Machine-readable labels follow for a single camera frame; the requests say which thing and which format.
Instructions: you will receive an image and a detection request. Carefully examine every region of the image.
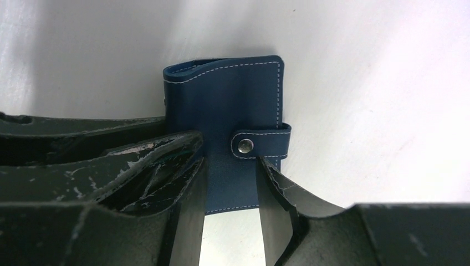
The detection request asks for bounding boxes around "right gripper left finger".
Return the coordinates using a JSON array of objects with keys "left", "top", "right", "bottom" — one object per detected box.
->
[{"left": 1, "top": 131, "right": 208, "bottom": 265}]

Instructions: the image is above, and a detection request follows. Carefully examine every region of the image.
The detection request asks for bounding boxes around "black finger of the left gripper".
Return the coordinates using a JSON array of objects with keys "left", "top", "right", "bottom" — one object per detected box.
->
[{"left": 1, "top": 113, "right": 165, "bottom": 166}]

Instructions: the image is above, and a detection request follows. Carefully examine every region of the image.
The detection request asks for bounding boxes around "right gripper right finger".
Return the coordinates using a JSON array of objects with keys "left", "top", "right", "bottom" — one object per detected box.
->
[{"left": 256, "top": 158, "right": 469, "bottom": 265}]

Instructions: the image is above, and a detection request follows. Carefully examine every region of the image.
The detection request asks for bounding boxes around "blue leather card holder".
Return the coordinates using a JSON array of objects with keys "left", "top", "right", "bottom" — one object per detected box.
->
[{"left": 162, "top": 55, "right": 292, "bottom": 215}]

